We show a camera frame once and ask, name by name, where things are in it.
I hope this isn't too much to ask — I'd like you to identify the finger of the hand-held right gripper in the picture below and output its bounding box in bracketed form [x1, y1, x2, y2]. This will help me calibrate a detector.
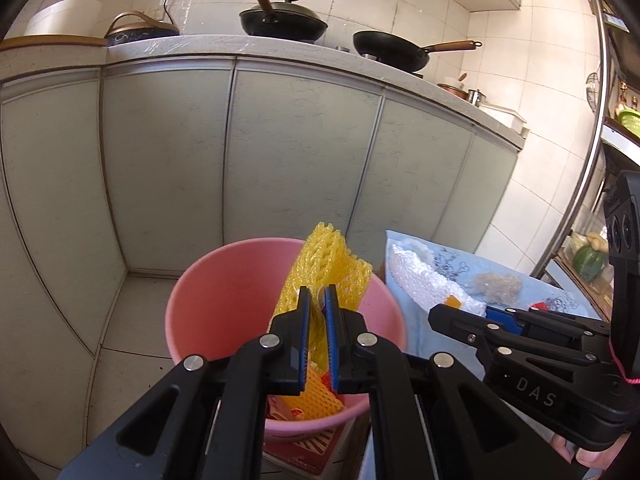
[486, 307, 613, 361]
[429, 303, 598, 376]

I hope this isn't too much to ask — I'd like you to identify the white pot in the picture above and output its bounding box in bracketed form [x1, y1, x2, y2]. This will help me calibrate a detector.
[22, 0, 103, 38]

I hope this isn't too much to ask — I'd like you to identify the white foam sheet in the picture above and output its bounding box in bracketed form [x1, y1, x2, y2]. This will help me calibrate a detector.
[390, 242, 488, 317]

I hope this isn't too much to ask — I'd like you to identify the red cardboard box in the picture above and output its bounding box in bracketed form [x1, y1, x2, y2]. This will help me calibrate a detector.
[262, 420, 356, 477]

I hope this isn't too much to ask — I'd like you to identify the hanging metal strainer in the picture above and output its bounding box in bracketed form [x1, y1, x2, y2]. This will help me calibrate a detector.
[586, 72, 601, 116]

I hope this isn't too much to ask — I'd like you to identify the pink cord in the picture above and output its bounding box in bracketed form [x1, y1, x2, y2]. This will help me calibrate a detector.
[612, 340, 640, 387]

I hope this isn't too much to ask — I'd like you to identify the white plastic container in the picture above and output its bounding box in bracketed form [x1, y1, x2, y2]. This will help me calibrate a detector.
[480, 102, 530, 138]

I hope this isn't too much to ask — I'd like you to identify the pink plastic bucket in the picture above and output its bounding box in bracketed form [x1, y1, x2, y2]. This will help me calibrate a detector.
[166, 238, 407, 442]

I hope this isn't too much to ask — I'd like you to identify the person's right hand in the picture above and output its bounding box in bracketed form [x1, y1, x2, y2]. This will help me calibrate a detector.
[550, 432, 633, 471]

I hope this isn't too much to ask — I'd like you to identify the metal door frame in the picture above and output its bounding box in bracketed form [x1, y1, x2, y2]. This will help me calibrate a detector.
[532, 0, 613, 278]

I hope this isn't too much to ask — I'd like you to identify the copper pot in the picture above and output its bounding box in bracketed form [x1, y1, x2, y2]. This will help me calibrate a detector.
[437, 82, 471, 101]

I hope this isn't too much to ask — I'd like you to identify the yellow foam net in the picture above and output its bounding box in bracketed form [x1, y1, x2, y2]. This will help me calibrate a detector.
[270, 222, 373, 376]

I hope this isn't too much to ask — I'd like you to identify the small crumpled clear plastic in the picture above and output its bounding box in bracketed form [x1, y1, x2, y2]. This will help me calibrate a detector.
[470, 272, 523, 306]

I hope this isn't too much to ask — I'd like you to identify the speckled countertop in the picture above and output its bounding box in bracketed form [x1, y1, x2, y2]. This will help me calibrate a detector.
[0, 35, 526, 151]

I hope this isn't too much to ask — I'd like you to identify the orange foam net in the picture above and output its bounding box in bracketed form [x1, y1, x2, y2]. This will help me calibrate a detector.
[300, 365, 347, 419]

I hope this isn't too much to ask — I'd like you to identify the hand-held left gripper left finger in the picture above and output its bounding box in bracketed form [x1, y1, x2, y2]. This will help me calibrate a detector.
[57, 285, 313, 480]

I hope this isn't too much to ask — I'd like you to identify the black wok with lid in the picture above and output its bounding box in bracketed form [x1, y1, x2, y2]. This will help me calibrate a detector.
[245, 0, 319, 22]

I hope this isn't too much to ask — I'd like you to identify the black frying pan wooden handle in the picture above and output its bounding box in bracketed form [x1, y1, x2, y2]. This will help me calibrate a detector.
[352, 30, 482, 73]

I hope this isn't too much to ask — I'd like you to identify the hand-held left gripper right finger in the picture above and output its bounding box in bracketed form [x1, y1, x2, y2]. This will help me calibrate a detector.
[324, 284, 581, 480]

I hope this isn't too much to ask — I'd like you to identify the green squash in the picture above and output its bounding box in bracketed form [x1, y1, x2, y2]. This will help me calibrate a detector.
[572, 245, 608, 283]

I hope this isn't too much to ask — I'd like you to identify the green basket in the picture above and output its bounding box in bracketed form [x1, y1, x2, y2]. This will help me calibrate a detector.
[617, 108, 640, 138]

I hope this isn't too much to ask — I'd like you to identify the grey kitchen cabinet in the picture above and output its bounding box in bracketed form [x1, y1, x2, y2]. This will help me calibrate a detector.
[0, 57, 526, 461]

